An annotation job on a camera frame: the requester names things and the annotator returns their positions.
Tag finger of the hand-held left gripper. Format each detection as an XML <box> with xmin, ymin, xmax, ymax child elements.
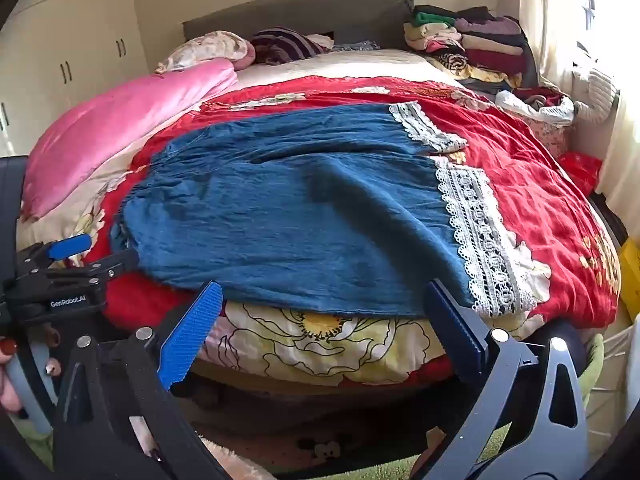
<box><xmin>47</xmin><ymin>247</ymin><xmax>141</xmax><ymax>283</ymax></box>
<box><xmin>17</xmin><ymin>234</ymin><xmax>93</xmax><ymax>275</ymax></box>

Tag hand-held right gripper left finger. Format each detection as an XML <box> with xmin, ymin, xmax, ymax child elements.
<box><xmin>52</xmin><ymin>280</ymin><xmax>223</xmax><ymax>480</ymax></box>

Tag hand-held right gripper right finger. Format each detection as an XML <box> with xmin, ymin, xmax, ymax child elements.
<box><xmin>425</xmin><ymin>280</ymin><xmax>588</xmax><ymax>480</ymax></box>

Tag blue pants with lace trim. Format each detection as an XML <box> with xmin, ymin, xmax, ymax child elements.
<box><xmin>110</xmin><ymin>101</ymin><xmax>538</xmax><ymax>318</ymax></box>

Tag person's left hand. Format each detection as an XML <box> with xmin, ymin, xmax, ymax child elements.
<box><xmin>0</xmin><ymin>327</ymin><xmax>63</xmax><ymax>413</ymax></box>

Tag pink quilt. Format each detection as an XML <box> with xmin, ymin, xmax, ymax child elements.
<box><xmin>20</xmin><ymin>57</ymin><xmax>238</xmax><ymax>221</ymax></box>

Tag green fuzzy cloth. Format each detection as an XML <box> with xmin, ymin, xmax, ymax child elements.
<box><xmin>575</xmin><ymin>335</ymin><xmax>607</xmax><ymax>403</ymax></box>

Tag white rack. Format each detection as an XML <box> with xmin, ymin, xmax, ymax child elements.
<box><xmin>585</xmin><ymin>320</ymin><xmax>640</xmax><ymax>421</ymax></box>

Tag red floral bedspread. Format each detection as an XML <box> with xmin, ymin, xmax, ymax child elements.
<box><xmin>17</xmin><ymin>77</ymin><xmax>621</xmax><ymax>386</ymax></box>

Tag white wardrobe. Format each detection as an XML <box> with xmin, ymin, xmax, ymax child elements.
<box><xmin>0</xmin><ymin>0</ymin><xmax>151</xmax><ymax>158</ymax></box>

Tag red patterned cushion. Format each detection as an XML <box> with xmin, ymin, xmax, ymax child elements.
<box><xmin>557</xmin><ymin>150</ymin><xmax>603</xmax><ymax>196</ymax></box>

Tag white crumpled garment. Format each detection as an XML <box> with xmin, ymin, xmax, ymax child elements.
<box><xmin>495</xmin><ymin>90</ymin><xmax>576</xmax><ymax>126</ymax></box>

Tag floral pillow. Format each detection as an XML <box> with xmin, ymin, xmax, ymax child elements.
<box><xmin>155</xmin><ymin>30</ymin><xmax>256</xmax><ymax>73</ymax></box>

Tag dark red crumpled garment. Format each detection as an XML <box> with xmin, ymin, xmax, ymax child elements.
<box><xmin>512</xmin><ymin>86</ymin><xmax>568</xmax><ymax>111</ymax></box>

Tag cream curtain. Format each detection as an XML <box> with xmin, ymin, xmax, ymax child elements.
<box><xmin>517</xmin><ymin>0</ymin><xmax>640</xmax><ymax>211</ymax></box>

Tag cream bed sheet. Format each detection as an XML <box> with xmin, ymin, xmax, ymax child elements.
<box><xmin>235</xmin><ymin>47</ymin><xmax>466</xmax><ymax>96</ymax></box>

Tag striped purple garment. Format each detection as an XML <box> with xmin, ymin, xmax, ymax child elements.
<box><xmin>250</xmin><ymin>27</ymin><xmax>328</xmax><ymax>63</ymax></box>

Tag pile of folded clothes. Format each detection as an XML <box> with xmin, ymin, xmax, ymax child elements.
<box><xmin>402</xmin><ymin>5</ymin><xmax>538</xmax><ymax>93</ymax></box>

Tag grey headboard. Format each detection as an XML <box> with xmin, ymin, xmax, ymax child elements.
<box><xmin>182</xmin><ymin>0</ymin><xmax>416</xmax><ymax>51</ymax></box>

